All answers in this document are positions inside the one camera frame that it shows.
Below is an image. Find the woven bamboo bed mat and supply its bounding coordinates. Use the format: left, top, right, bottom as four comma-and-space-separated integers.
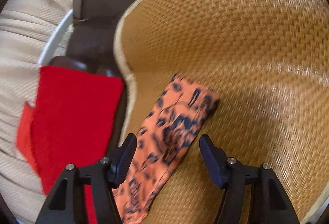
114, 0, 328, 223

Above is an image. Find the orange floral garment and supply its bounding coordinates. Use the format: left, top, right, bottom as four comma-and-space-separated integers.
114, 76, 219, 223

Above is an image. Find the red folded garment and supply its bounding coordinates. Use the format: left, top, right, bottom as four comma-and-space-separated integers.
15, 65, 126, 224

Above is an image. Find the beige curtain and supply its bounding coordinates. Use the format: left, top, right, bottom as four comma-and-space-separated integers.
1, 0, 73, 223

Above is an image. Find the dark brown headboard cushion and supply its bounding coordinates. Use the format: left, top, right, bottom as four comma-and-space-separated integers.
48, 17, 130, 147

